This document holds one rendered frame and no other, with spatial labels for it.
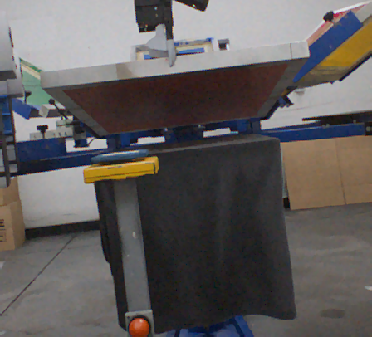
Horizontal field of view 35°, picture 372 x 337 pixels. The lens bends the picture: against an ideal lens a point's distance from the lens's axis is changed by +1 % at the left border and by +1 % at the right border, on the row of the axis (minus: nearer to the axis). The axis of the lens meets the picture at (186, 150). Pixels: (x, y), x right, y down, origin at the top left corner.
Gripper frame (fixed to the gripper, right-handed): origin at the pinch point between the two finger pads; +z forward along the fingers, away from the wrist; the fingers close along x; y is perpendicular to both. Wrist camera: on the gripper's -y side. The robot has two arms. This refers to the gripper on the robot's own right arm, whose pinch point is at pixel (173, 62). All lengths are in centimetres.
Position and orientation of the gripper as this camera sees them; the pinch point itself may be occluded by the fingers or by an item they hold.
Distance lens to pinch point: 131.9
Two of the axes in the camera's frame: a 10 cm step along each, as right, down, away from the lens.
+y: -9.9, 1.2, 0.0
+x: -0.1, -1.1, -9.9
